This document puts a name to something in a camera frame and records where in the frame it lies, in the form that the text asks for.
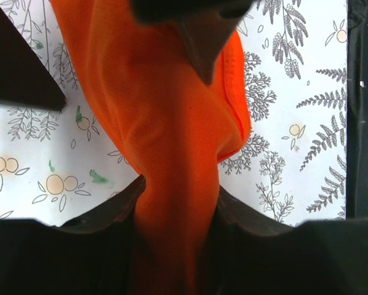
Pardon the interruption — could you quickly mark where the floral table mat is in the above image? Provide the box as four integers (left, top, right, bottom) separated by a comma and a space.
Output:
0, 1, 348, 226

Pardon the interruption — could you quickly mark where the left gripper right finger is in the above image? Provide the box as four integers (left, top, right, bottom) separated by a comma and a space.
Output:
210, 189, 368, 294

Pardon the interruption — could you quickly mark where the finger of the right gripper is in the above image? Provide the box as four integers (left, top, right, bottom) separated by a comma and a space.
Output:
130, 0, 253, 85
0, 8, 66, 111

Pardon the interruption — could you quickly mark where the orange t shirt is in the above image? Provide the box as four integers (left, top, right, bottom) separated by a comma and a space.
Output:
51, 1, 250, 294

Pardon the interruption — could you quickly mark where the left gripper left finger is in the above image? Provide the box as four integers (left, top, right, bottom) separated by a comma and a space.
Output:
0, 177, 145, 294

